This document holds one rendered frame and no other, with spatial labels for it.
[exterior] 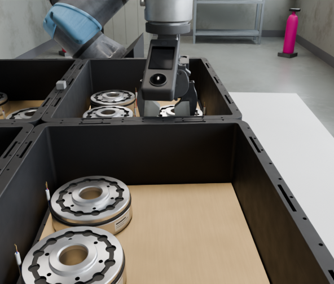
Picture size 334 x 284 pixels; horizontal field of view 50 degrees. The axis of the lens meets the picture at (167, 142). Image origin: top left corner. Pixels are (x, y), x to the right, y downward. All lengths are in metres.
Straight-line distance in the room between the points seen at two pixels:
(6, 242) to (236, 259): 0.25
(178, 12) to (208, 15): 6.19
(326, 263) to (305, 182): 0.56
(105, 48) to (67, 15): 0.48
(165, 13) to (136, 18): 5.41
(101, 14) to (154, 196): 0.30
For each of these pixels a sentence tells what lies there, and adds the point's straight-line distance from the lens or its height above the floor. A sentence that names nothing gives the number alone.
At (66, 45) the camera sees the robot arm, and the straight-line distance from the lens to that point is 1.10.
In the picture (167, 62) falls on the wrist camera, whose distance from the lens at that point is 0.55.
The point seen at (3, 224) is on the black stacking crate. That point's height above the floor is 0.90.
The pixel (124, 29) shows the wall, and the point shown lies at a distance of 6.02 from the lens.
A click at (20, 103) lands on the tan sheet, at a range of 0.95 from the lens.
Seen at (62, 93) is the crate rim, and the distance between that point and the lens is 0.66.
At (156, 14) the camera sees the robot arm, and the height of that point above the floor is 1.07.
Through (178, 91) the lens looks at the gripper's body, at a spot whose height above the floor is 0.95.
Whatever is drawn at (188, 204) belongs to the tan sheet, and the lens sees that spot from 0.51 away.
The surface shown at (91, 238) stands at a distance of 0.42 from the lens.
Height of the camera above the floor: 1.13
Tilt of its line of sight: 26 degrees down
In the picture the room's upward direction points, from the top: straight up
